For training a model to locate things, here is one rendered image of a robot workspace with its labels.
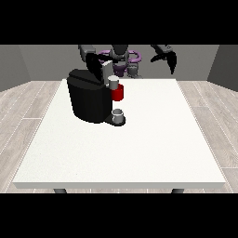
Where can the red pod holder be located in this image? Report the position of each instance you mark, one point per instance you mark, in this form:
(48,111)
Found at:
(117,93)

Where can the grey robot trunk purple rings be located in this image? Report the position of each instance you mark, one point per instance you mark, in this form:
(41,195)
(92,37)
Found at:
(123,60)

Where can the small grey cup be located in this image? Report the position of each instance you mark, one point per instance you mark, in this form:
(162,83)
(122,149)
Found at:
(118,116)

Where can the pale grey machine lid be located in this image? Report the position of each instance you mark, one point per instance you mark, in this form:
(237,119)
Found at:
(107,68)

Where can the dark table leg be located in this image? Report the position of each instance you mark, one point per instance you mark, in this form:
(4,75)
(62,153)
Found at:
(60,191)
(178,191)

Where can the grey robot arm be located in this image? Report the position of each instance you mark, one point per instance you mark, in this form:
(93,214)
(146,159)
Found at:
(86,50)
(163,48)

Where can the small grey coffee pod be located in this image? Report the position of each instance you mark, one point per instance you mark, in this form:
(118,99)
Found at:
(113,82)

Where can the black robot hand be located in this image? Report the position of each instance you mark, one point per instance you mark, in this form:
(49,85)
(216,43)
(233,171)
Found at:
(94,65)
(171,60)

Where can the black coffee machine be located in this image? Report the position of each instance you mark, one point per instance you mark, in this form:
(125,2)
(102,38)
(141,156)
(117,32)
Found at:
(88,99)

